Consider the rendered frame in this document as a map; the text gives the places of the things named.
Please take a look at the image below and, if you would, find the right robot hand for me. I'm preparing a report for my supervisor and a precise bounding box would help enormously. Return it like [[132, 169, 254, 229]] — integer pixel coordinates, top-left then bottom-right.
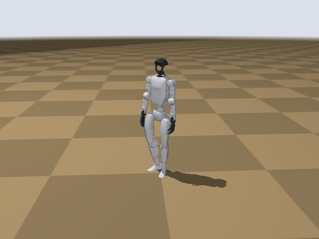
[[140, 110, 146, 127]]

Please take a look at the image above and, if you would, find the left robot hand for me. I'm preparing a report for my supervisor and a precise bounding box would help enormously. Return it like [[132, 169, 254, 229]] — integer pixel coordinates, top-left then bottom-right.
[[167, 117, 176, 134]]

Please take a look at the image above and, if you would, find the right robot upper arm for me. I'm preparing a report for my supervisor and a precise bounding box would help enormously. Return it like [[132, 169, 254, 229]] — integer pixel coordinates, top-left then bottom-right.
[[143, 76, 152, 100]]

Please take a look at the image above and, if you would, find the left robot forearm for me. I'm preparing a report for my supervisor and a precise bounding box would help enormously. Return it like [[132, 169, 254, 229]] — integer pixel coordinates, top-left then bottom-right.
[[169, 98, 176, 121]]

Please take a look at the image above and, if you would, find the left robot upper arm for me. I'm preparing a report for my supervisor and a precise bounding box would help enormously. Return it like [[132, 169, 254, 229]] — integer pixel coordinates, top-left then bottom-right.
[[166, 78, 176, 104]]

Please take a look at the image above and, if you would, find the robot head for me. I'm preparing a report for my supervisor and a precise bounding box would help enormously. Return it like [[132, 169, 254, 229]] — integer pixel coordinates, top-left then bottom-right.
[[155, 58, 168, 77]]

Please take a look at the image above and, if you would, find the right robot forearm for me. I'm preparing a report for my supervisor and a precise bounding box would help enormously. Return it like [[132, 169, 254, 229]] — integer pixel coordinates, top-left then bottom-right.
[[141, 98, 149, 114]]

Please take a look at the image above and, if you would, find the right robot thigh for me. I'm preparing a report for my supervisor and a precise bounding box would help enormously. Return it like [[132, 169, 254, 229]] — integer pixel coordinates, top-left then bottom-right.
[[144, 113, 158, 147]]

